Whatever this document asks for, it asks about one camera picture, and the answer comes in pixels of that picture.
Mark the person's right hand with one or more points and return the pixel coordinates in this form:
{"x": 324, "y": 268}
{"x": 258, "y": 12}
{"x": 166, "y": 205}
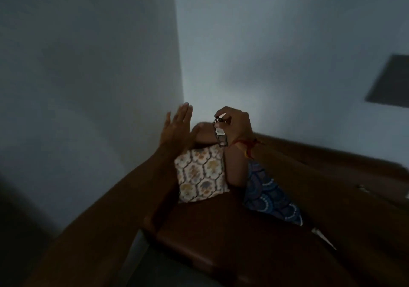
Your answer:
{"x": 238, "y": 125}

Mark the person's left hand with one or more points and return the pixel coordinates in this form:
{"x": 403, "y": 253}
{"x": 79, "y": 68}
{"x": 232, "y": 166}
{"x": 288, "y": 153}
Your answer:
{"x": 175, "y": 132}

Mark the person's right fingers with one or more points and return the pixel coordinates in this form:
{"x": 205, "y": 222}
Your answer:
{"x": 223, "y": 112}

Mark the person's left little finger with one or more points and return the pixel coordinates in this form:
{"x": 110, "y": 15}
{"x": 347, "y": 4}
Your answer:
{"x": 166, "y": 122}

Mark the person's left forearm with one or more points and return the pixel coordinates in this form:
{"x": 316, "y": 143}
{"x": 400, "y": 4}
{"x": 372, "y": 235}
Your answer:
{"x": 111, "y": 213}

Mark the person's right forearm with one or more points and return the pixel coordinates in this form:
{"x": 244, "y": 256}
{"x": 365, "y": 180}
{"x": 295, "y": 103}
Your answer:
{"x": 319, "y": 200}

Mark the red thread wristband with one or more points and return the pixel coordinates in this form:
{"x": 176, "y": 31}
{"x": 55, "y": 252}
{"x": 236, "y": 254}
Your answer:
{"x": 246, "y": 144}

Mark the brown cushion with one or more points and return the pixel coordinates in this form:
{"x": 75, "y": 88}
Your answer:
{"x": 235, "y": 168}

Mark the white floral patterned cushion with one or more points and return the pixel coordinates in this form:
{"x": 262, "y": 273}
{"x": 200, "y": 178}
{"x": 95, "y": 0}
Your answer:
{"x": 200, "y": 174}

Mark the blue patterned cushion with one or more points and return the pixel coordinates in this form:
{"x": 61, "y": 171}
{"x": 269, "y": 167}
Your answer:
{"x": 271, "y": 197}

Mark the brown sofa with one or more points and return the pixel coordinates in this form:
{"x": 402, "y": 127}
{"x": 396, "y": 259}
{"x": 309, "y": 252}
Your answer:
{"x": 223, "y": 242}

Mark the dark wall frame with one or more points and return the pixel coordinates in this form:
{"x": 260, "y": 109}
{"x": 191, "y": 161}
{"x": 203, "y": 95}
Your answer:
{"x": 390, "y": 81}

